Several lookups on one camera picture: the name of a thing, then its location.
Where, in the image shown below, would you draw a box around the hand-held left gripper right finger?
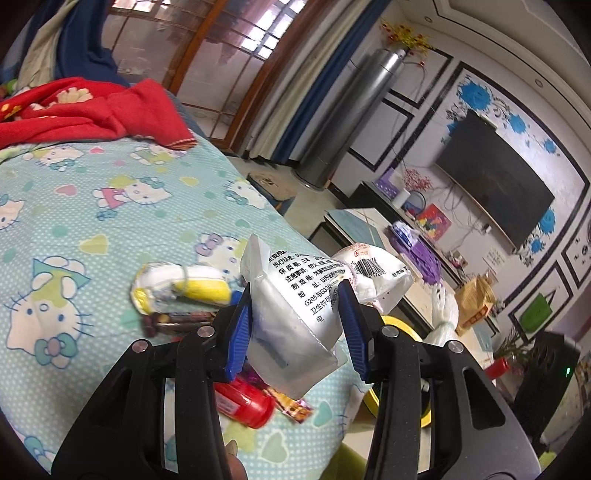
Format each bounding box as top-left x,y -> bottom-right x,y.
336,279 -> 541,480

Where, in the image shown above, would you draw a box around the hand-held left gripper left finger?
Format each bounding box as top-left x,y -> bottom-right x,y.
52,285 -> 254,480

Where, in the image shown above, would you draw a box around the silver foil packet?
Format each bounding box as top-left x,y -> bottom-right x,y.
239,234 -> 365,400

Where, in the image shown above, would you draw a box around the red plastic canister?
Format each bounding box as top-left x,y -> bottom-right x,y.
213,376 -> 277,430

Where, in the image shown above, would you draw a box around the white barcode plastic wrapper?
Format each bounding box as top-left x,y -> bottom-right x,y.
332,244 -> 413,315

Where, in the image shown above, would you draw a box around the yellow trash bin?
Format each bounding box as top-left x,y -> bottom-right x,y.
365,314 -> 435,428

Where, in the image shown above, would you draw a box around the person's left hand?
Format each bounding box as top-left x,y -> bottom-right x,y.
225,438 -> 246,480

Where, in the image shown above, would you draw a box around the red jar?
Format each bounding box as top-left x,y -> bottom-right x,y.
485,357 -> 511,381

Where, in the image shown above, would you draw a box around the brown chocolate bar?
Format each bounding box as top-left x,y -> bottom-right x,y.
142,310 -> 218,337

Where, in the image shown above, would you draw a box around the yellow and white wrapper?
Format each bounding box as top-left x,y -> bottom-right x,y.
130,262 -> 234,317

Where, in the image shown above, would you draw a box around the purple candy wrapper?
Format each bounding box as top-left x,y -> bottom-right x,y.
238,362 -> 315,424

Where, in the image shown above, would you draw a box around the white plastic bag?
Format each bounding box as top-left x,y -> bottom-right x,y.
422,281 -> 460,347

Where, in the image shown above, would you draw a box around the brown paper bag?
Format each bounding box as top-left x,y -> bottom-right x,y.
455,272 -> 497,337

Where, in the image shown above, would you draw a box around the coffee table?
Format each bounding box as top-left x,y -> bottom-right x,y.
307,208 -> 502,352

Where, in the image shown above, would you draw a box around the blue white plastic packet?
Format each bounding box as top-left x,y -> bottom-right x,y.
392,220 -> 422,245

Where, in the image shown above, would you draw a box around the green jacket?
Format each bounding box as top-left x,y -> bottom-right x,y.
323,443 -> 370,480

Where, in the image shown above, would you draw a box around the colourful picture board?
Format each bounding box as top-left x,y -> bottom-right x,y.
416,203 -> 452,243

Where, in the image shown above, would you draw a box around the dark television stand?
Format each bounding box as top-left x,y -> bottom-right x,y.
348,181 -> 462,278

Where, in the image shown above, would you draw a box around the blue storage stool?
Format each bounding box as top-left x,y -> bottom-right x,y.
248,172 -> 296,215

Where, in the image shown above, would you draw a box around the round table mirror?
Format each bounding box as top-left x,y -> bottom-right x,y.
406,191 -> 428,217

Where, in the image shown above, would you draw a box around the purple tissue box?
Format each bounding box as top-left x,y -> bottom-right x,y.
373,167 -> 404,199

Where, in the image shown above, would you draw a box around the pink flower decoration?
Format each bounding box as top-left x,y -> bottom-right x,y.
401,167 -> 432,192

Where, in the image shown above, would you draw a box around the cartoon cat printed bedsheet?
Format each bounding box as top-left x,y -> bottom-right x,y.
0,134 -> 370,480

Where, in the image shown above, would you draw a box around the silver tower air conditioner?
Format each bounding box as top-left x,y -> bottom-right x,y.
292,48 -> 407,190

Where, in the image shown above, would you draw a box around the blue and white curtain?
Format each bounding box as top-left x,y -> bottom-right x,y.
240,0 -> 393,162

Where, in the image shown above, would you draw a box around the wooden framed glass door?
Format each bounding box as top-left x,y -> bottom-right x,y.
99,0 -> 342,148

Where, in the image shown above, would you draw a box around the red blanket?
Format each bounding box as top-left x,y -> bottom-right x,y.
0,78 -> 197,151

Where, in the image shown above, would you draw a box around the yellow artificial flowers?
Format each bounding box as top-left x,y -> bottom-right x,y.
379,18 -> 430,68

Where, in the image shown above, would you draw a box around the navy blue garment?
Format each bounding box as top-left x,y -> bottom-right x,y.
55,0 -> 134,88

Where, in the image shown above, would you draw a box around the beige garment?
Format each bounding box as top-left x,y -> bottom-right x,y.
18,0 -> 79,88

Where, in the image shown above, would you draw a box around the black wall television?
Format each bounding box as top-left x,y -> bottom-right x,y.
435,110 -> 556,252

